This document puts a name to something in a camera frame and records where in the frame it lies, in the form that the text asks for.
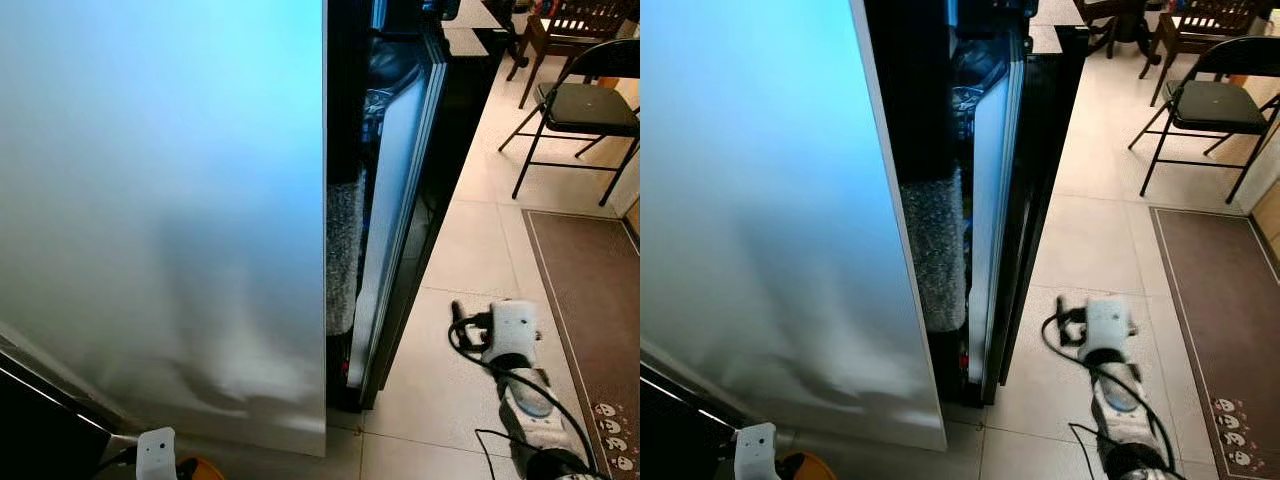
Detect black folding chair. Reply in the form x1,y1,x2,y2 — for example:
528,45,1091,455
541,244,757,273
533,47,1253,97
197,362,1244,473
1128,35,1280,207
498,38,641,209

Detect silver fridge door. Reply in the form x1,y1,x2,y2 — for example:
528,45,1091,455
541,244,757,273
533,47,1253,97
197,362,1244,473
0,0,330,459
640,0,948,453

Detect brown wooden chair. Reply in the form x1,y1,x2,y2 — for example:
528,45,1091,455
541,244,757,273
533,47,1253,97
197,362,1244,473
1150,0,1280,107
518,0,641,109

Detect dark wooden pedestal table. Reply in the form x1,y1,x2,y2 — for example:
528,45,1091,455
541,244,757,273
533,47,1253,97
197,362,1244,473
1075,0,1163,61
485,0,533,83

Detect black fridge drawer front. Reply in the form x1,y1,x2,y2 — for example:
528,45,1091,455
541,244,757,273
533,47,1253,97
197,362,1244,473
0,322,139,480
640,362,739,480

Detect brown printed floor mat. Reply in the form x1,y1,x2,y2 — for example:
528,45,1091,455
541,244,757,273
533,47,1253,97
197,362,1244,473
1150,206,1280,480
522,208,641,477

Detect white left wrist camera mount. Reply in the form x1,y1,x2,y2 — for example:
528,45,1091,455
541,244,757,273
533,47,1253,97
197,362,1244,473
135,427,180,480
733,423,780,480

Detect grey frosted bag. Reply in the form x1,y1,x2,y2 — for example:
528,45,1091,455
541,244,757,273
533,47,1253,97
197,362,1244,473
327,177,367,337
900,165,967,334

